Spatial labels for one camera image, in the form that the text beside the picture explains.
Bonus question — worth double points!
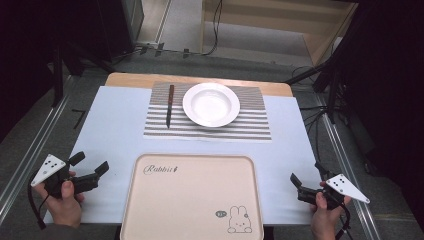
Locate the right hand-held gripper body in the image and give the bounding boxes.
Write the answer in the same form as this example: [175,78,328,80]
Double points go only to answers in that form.
[319,173,371,211]

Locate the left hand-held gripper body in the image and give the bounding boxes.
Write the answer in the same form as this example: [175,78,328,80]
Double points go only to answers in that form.
[30,153,73,200]

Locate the person's right hand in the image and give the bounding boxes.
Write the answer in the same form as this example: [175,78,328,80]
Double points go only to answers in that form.
[309,180,353,234]

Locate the person's left hand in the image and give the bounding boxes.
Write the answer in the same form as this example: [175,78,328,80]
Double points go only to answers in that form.
[32,170,86,230]

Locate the pale blue table cover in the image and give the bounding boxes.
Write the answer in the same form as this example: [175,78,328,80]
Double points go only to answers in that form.
[43,85,323,226]

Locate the grey striped placemat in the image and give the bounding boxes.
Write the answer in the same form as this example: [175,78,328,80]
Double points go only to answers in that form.
[143,81,273,143]

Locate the black tripod stand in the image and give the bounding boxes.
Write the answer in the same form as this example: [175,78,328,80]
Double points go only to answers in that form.
[284,0,378,125]

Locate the beige tray with rabbit print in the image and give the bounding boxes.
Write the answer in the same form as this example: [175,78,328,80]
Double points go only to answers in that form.
[119,152,265,240]

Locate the white deep plate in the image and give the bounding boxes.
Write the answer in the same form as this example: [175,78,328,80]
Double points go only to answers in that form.
[182,82,241,129]

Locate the wooden shelf unit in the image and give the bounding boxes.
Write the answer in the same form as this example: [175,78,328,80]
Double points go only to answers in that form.
[199,0,360,68]

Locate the dark cabinet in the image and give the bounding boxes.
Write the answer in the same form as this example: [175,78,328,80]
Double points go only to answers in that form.
[96,0,145,63]

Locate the metal floor rail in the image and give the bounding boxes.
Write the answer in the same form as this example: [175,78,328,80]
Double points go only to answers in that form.
[313,91,384,240]
[0,74,75,218]

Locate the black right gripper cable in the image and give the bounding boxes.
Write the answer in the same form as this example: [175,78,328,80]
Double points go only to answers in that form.
[334,201,355,240]

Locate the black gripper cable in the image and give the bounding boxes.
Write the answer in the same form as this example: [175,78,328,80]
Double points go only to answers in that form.
[334,201,355,240]
[26,171,48,231]

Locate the black angled bracket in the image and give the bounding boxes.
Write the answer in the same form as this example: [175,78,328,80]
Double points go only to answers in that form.
[71,108,89,131]

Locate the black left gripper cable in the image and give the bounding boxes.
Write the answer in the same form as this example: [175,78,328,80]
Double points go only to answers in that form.
[26,171,48,231]

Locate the black floor cables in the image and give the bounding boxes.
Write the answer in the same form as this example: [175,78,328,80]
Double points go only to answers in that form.
[289,64,338,164]

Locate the dark knife with brown handle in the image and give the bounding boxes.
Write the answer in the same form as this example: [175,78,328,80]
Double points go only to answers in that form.
[165,84,176,130]

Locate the black hanging cable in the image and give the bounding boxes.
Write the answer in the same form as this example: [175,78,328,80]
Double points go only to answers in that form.
[202,0,224,57]

